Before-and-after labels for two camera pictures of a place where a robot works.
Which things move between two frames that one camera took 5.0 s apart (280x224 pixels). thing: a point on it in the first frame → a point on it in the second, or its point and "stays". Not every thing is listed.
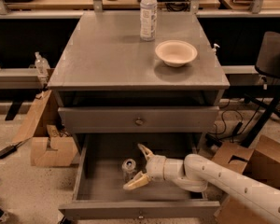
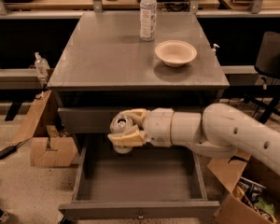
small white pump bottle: [214, 49] stays
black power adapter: [7, 150] stays
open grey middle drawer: [110, 160] stays
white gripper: [155, 168] → [159, 126]
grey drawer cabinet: [114, 94] stays
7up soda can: [128, 166] → [120, 123]
